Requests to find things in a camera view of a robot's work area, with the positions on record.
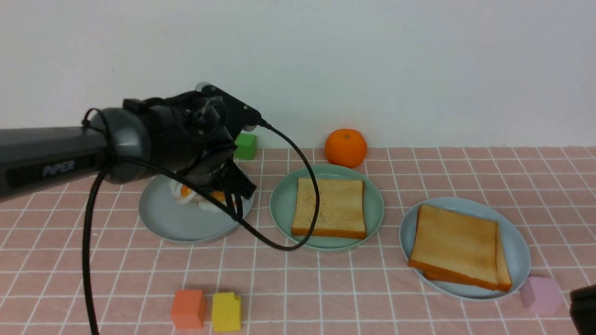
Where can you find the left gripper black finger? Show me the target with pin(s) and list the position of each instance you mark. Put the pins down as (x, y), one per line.
(236, 186)

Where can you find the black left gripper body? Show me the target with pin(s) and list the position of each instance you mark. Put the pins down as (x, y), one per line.
(188, 135)

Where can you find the toast slice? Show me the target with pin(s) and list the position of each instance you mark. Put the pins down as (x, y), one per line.
(341, 210)
(470, 248)
(444, 278)

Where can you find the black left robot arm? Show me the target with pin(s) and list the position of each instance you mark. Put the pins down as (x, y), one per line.
(33, 159)

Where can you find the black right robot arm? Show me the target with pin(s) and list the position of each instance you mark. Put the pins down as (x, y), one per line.
(583, 310)

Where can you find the green cube block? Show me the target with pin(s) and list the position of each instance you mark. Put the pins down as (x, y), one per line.
(246, 147)

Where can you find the green centre plate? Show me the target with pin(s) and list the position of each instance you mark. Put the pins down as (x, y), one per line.
(283, 203)

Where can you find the grey-blue egg plate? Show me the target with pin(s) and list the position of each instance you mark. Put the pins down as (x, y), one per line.
(190, 222)

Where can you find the orange tangerine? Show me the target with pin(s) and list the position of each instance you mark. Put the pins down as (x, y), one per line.
(346, 147)

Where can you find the yellow block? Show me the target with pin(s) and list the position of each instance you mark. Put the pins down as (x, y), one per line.
(226, 312)

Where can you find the orange cube block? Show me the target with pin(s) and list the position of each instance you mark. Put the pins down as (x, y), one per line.
(188, 309)

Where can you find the pink block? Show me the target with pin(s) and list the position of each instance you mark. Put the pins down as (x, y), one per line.
(541, 295)

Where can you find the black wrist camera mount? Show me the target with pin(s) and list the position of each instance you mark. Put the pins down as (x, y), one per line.
(241, 116)

